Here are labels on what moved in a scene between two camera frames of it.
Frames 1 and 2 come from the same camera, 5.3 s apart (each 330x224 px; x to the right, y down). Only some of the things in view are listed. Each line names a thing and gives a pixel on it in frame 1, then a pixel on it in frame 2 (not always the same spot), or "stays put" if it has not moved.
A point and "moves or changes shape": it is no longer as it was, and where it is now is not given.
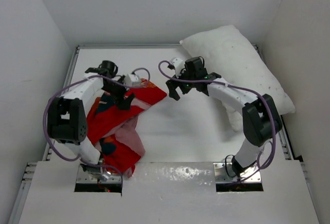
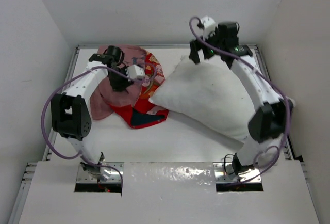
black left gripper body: [115, 87] → [118, 81]
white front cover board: [169, 193] stays put
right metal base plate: [221, 176] stays put
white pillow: [228, 52] moves or changes shape
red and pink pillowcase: [114, 128] → [134, 105]
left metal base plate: [84, 177] stays put
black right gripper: [171, 84] → [194, 53]
